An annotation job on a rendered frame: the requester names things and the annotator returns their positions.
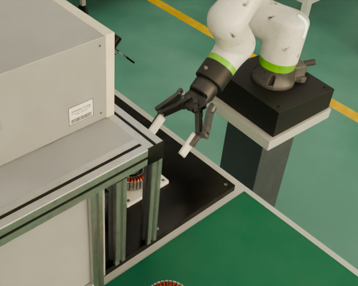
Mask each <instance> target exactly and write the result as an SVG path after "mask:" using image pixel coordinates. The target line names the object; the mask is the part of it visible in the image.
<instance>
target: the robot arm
mask: <svg viewBox="0 0 358 286"><path fill-rule="evenodd" d="M206 20H207V27H208V29H209V31H210V33H211V34H212V36H213V37H214V39H215V45H214V47H213V48H212V50H211V52H210V53H209V55H208V56H207V57H206V59H205V60H204V62H203V63H202V65H201V66H200V67H199V69H198V70H197V72H196V76H197V77H196V78H195V80H194V81H193V83H192V84H191V85H190V89H189V91H188V92H185V91H184V90H183V89H182V88H179V89H178V90H177V91H176V92H175V93H174V94H173V95H172V96H170V97H169V98H167V99H166V100H164V101H163V102H161V103H160V104H159V105H157V106H156V107H155V110H156V111H157V115H156V117H155V118H154V119H153V121H152V125H151V126H150V128H149V130H150V131H151V132H152V133H154V134H156V132H157V131H158V130H159V128H160V127H161V125H162V124H163V122H164V121H165V117H166V116H168V115H171V114H173V113H175V112H177V111H180V110H185V109H187V110H188V111H191V112H192V113H194V114H195V132H192V134H191V135H190V136H189V138H188V139H187V140H186V142H185V143H184V145H183V147H182V148H181V149H180V151H179V152H178V153H179V154H180V155H181V156H182V157H184V158H185V157H186V155H187V154H188V152H189V151H190V150H191V148H192V147H195V146H196V144H197V143H198V141H199V140H200V139H201V138H205V139H208V138H209V135H210V130H211V125H212V121H213V116H214V113H215V111H216V110H217V108H216V106H214V104H213V103H210V102H211V101H212V100H213V99H214V98H215V96H216V94H217V93H218V91H219V92H221V91H223V90H224V88H225V87H226V86H227V84H228V83H229V81H230V80H231V78H232V77H233V75H234V74H235V73H236V71H237V70H238V69H239V67H240V66H241V65H242V64H243V63H244V62H245V61H246V60H247V59H248V58H249V57H250V56H251V55H252V53H253V51H254V50H255V44H256V42H255V38H257V39H259V40H261V42H262V45H261V49H260V58H259V61H258V63H257V65H256V66H255V67H254V68H253V69H252V73H251V78H252V79H253V81H254V82H255V83H256V84H258V85H259V86H261V87H263V88H265V89H268V90H273V91H286V90H289V89H291V88H292V87H293V85H294V83H295V82H298V83H305V82H306V79H307V78H306V77H305V74H306V72H307V70H306V68H307V66H312V65H315V64H316V60H315V59H311V60H305V61H303V60H302V59H300V58H299V57H300V55H301V52H302V48H303V45H304V42H305V39H306V35H307V32H308V29H309V25H310V21H309V18H308V16H307V15H306V14H305V13H303V12H302V11H299V10H297V9H294V8H292V7H289V6H286V5H283V4H281V3H278V2H275V1H273V0H217V1H216V2H215V3H214V4H213V5H212V6H211V8H210V9H209V12H208V13H207V19H206ZM182 98H183V99H182ZM204 109H207V110H206V114H205V119H204V122H203V121H202V117H203V110H204Z"/></svg>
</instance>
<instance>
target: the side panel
mask: <svg viewBox="0 0 358 286"><path fill-rule="evenodd" d="M0 286H104V262H103V190H102V191H100V192H98V193H97V194H95V195H93V196H91V197H89V198H87V199H86V200H84V201H82V202H80V203H78V204H77V205H75V206H73V207H71V208H69V209H67V210H66V211H64V212H62V213H60V214H58V215H57V216H55V217H53V218H51V219H50V220H48V221H46V222H44V223H42V224H40V225H39V226H37V227H35V228H33V229H31V230H30V231H28V232H26V233H24V234H22V235H20V236H19V237H17V238H15V239H14V240H12V241H10V242H8V243H6V244H4V245H3V246H1V247H0Z"/></svg>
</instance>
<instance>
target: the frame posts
mask: <svg viewBox="0 0 358 286"><path fill-rule="evenodd" d="M162 162H163V157H162V158H160V159H158V160H157V161H155V162H153V163H151V164H150V165H148V166H145V167H144V174H143V196H142V207H141V228H140V239H141V240H145V243H146V244H147V245H149V244H150V243H151V240H152V241H154V240H156V232H157V219H158V211H159V197H160V183H161V169H162ZM126 214H127V177H125V178H124V179H122V180H120V181H118V182H116V183H114V184H113V185H111V186H109V259H110V260H111V261H112V260H113V263H114V264H115V265H116V266H117V265H118V264H119V261H120V260H121V261H124V260H125V256H126Z"/></svg>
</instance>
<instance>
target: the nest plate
mask: <svg viewBox="0 0 358 286"><path fill-rule="evenodd" d="M168 183H169V180H167V178H165V177H164V176H163V175H161V183H160V188H161V187H163V186H165V185H167V184H168ZM142 196H143V189H142V188H141V189H139V190H137V189H136V190H133V189H132V190H130V189H129V190H127V208H128V207H130V206H132V205H133V204H135V203H137V202H138V201H140V200H141V199H142Z"/></svg>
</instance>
